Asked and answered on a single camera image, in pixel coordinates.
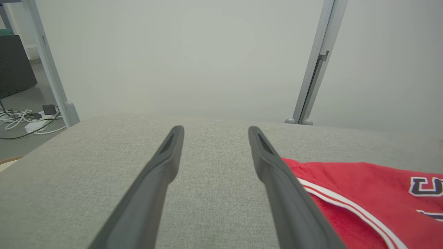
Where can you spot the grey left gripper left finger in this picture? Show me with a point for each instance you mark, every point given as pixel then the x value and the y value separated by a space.
pixel 145 200

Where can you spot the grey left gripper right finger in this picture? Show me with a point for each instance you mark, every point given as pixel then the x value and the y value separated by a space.
pixel 290 207

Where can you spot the red and white jersey shirt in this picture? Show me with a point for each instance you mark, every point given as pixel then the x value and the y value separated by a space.
pixel 373 193

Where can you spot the black power adapter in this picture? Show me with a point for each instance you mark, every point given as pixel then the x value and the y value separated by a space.
pixel 49 110

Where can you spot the white power strip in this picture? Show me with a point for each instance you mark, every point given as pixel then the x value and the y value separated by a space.
pixel 34 125

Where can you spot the dark grey cabinet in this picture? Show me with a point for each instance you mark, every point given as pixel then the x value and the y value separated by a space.
pixel 15 65

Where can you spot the grey partition post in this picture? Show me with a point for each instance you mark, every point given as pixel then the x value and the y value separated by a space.
pixel 48 65
pixel 315 55
pixel 334 27

